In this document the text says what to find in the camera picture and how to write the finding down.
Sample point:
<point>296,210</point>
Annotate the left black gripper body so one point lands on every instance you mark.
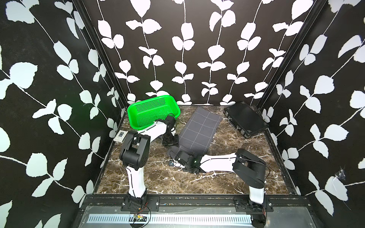
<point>170,139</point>

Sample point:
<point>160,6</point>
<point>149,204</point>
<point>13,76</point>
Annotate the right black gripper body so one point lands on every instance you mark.
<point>187,169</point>

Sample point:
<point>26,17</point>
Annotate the dark grey grid pillowcase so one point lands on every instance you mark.
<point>197,135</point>

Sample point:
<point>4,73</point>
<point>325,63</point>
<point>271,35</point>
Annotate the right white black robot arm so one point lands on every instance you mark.
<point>250,168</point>

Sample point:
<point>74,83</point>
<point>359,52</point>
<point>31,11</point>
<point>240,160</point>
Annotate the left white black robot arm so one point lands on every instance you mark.
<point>135,153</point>

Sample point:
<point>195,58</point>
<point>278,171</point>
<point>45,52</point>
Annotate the green plastic basket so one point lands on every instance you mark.
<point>143,114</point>

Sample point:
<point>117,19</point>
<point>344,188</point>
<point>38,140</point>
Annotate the small white remote device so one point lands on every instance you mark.
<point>120,136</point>

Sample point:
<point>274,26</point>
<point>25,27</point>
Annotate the black hard case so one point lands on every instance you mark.
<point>245,120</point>

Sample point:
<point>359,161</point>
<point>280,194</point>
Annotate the small green circuit board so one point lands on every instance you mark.
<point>138,218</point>

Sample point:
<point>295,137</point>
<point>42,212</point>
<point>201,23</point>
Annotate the white perforated strip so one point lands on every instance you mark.
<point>181,219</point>

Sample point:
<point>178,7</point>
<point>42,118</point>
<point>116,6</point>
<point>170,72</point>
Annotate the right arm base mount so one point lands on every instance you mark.
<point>244,204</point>

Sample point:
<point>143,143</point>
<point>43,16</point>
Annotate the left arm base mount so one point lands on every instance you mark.
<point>146,203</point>

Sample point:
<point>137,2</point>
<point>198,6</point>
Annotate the black front mounting rail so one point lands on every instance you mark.
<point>175,200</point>

